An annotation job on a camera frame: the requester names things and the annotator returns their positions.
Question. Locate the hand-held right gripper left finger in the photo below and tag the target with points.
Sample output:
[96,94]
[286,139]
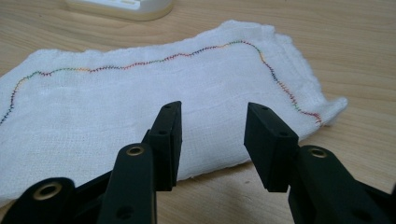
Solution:
[164,146]

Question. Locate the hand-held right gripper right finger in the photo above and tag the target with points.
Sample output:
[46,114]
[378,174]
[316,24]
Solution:
[267,149]

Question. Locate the white plastic container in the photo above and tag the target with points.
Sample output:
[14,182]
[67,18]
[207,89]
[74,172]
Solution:
[121,7]

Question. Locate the white cloth with rainbow stitching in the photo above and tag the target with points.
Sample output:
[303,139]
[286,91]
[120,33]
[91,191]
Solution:
[162,102]

